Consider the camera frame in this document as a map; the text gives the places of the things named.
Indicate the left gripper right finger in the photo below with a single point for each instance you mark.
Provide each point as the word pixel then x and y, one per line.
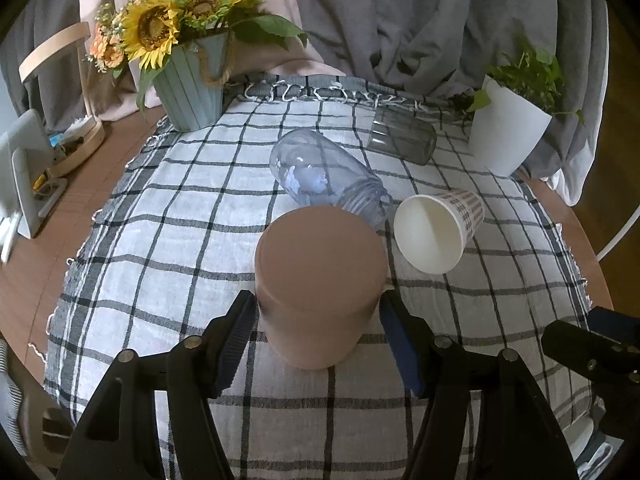
pixel 427 370

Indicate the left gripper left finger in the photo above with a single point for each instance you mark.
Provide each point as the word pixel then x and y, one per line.
pixel 198 370

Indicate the pink plastic cup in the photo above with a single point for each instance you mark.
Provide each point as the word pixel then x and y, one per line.
pixel 319 273

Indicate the checkered paper cup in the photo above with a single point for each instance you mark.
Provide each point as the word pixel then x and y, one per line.
pixel 431 231

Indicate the grey glass tumbler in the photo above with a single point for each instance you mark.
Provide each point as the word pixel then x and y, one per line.
pixel 399 133

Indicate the white plant pot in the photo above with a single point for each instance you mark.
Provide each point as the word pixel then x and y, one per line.
pixel 505 130

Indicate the white desktop device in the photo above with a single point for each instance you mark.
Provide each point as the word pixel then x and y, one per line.
pixel 27 196

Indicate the blue-green ribbed vase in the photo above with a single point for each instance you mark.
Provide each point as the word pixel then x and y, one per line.
pixel 191 84

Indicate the green pothos plant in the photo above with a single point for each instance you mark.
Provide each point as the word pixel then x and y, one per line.
pixel 535 75

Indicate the sunflower bouquet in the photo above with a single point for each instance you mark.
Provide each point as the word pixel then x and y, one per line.
pixel 148 30

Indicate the grey curtain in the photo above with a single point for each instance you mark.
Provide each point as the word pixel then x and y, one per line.
pixel 425 47

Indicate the pink curtain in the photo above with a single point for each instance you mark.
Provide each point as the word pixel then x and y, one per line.
pixel 200 15

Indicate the white ring hoop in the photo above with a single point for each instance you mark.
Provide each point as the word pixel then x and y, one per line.
pixel 620 234

